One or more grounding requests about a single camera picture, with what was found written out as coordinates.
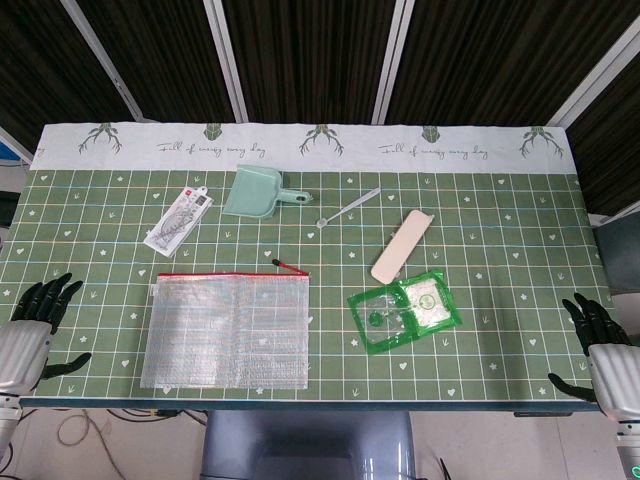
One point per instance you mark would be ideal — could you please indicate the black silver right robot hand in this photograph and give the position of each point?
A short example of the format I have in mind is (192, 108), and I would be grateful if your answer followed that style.
(617, 375)

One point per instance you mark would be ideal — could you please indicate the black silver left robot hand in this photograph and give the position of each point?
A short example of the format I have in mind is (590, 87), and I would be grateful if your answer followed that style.
(25, 350)

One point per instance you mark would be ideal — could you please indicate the clear mesh zipper pouch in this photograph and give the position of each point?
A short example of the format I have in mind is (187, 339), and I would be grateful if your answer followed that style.
(225, 330)

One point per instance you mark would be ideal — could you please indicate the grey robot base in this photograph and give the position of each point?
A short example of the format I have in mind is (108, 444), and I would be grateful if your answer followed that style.
(305, 445)

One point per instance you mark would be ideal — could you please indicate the small packaged item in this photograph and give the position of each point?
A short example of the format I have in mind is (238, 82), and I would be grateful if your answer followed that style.
(177, 222)

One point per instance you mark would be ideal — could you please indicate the green checkered tablecloth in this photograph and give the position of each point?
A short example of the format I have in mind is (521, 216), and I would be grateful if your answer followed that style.
(320, 240)

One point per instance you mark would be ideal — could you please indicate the blue white board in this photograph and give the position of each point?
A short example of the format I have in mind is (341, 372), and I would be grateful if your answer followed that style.
(12, 147)

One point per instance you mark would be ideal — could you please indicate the green clear plastic pouch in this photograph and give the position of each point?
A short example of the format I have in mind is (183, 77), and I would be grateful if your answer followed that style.
(405, 315)

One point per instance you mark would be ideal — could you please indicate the beige oblong case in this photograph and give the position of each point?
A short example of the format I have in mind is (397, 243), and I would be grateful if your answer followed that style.
(402, 245)

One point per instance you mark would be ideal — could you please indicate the mint green plastic dustpan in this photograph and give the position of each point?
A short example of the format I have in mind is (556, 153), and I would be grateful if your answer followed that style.
(250, 195)

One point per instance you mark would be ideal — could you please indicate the white partition frame post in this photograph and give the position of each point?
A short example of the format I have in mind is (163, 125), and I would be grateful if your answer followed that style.
(102, 57)
(226, 60)
(395, 60)
(595, 75)

